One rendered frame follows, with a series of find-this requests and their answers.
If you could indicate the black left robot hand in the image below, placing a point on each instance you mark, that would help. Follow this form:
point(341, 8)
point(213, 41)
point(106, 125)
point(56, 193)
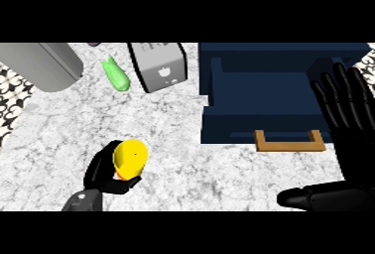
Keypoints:
point(99, 173)

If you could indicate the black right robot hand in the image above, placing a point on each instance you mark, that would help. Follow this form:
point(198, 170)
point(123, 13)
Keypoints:
point(353, 139)

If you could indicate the yellow cup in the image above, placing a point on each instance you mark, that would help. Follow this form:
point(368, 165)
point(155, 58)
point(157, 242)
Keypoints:
point(130, 158)

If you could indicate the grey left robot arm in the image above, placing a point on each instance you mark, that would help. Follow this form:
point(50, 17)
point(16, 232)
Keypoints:
point(84, 201)

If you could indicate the dark blue open drawer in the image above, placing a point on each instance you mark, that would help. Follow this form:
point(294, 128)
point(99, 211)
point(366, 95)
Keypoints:
point(263, 96)

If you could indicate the green vegetable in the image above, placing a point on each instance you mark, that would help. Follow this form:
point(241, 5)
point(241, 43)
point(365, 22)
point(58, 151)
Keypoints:
point(115, 75)

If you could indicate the grey toaster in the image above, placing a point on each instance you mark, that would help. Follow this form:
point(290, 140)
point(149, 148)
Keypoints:
point(158, 66)

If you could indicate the grey rounded appliance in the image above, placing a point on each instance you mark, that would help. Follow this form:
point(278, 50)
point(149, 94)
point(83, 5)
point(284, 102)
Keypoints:
point(42, 64)

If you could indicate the small dark object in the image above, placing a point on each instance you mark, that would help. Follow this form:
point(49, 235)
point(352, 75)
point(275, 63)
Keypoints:
point(93, 44)

